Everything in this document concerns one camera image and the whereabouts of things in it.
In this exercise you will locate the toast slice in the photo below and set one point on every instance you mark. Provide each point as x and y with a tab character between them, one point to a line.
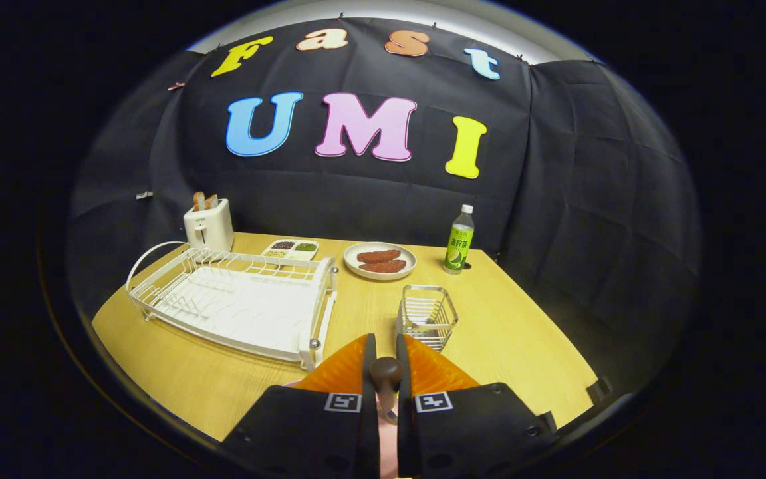
199	201
211	201

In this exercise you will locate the green label drink bottle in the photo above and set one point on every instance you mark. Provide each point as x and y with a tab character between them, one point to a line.
458	246

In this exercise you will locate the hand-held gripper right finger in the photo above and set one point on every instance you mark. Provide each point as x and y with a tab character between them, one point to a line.
476	426

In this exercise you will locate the black backdrop cloth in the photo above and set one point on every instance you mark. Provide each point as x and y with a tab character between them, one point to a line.
556	166

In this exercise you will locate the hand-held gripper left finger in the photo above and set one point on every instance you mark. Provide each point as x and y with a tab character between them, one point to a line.
303	432

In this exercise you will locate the white divided condiment dish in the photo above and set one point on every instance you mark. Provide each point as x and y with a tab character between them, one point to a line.
290	254

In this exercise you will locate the brown meat piece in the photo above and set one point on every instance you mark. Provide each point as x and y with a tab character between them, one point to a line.
384	267
378	256

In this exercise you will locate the white toaster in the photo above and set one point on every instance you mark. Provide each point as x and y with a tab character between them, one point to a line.
213	229

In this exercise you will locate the black table edge clamp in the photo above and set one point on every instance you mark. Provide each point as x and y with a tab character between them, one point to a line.
600	390

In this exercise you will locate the white plate with meat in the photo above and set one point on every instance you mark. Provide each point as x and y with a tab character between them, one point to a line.
351	265

